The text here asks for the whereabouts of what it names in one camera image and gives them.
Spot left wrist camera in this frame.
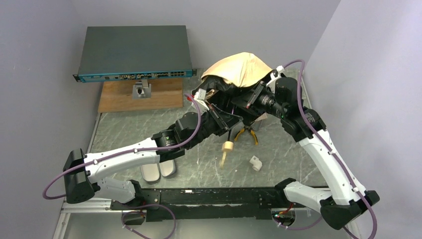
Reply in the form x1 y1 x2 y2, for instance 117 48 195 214
187 89 216 114

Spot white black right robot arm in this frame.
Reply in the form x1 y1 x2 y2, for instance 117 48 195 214
231 77 380 230

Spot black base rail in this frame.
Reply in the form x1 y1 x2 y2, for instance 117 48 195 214
110 188 307 222

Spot wooden board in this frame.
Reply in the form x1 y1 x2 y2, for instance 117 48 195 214
98 78 183 113

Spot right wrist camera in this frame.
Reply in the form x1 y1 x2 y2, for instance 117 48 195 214
266 65 285 87

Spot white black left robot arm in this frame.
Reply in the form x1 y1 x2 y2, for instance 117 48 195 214
63 105 243 205

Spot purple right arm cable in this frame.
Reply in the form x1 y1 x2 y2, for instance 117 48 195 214
282 59 378 239

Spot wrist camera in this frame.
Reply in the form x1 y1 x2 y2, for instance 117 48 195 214
266 65 285 87
187 89 216 114

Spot grey network switch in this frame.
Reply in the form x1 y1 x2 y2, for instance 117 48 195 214
73 25 197 83

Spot grey metal stand bracket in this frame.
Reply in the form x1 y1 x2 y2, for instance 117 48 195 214
132 79 152 99

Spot white plastic pipe fitting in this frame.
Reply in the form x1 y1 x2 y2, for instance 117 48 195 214
249 155 263 171

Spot beige umbrella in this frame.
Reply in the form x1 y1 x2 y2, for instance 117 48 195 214
191 52 273 156

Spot yellow handled pliers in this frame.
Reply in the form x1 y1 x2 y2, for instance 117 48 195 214
234 125 259 146

